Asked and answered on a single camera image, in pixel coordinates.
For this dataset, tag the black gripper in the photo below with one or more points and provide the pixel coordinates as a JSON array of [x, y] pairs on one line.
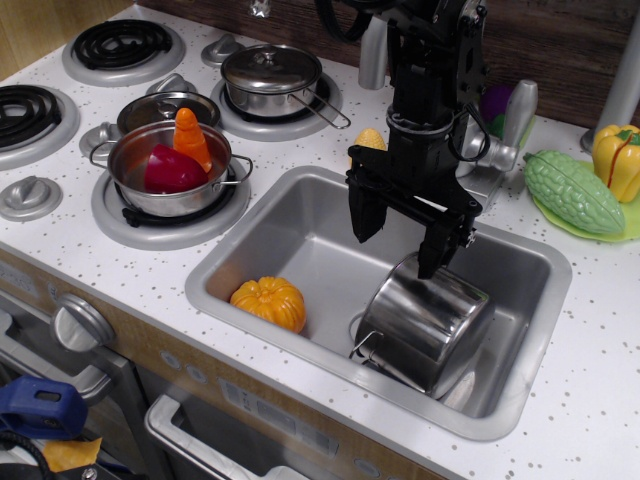
[[415, 176]]

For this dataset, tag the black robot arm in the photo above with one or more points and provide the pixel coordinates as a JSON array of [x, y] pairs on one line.
[[437, 69]]

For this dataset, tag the loose steel pot lid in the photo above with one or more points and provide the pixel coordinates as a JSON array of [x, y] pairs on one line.
[[164, 106]]

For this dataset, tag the silver toy faucet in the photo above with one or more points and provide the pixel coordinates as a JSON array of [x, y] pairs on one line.
[[483, 178]]

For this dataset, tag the yellow toy corn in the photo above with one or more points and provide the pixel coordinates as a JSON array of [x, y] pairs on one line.
[[370, 138]]

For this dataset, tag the purple toy eggplant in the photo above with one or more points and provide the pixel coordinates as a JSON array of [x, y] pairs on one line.
[[493, 106]]

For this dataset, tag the orange toy pumpkin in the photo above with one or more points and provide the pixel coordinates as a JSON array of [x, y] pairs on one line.
[[273, 299]]

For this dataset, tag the green toy bitter gourd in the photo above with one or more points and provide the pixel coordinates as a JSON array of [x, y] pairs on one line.
[[572, 192]]

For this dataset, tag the steel saucepan with lid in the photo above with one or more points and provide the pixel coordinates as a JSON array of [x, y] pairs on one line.
[[270, 82]]

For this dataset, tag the yellow toy bell pepper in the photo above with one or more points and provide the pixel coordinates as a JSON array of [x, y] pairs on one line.
[[615, 155]]

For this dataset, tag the light green plate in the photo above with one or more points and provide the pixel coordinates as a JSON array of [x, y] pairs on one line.
[[630, 210]]

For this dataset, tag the orange toy carrot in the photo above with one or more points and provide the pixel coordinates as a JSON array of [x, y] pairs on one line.
[[189, 139]]

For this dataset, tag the red toy pepper half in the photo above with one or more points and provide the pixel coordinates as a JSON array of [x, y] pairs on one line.
[[169, 171]]

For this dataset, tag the silver stove knob back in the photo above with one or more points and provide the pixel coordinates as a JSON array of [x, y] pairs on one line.
[[215, 53]]

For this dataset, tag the silver stove knob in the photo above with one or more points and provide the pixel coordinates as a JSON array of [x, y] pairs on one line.
[[215, 53], [174, 82], [99, 141], [30, 198]]

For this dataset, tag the silver stove knob centre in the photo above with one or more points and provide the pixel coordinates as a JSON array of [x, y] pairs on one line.
[[174, 82]]

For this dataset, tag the silver stove knob middle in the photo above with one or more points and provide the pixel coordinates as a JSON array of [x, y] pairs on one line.
[[99, 141]]

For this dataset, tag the back left black burner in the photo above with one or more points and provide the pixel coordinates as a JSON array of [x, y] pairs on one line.
[[118, 44]]

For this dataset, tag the silver oven knob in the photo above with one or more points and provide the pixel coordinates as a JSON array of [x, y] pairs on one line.
[[77, 326]]

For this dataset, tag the silver stove knob front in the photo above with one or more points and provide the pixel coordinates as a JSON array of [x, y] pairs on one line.
[[30, 198]]

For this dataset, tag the left black burner coil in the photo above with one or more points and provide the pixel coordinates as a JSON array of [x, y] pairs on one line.
[[26, 112]]

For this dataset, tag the steel pot with handles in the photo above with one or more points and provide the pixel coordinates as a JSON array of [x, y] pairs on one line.
[[127, 161]]

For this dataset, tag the silver oven door handle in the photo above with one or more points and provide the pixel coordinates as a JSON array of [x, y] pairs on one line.
[[27, 349]]

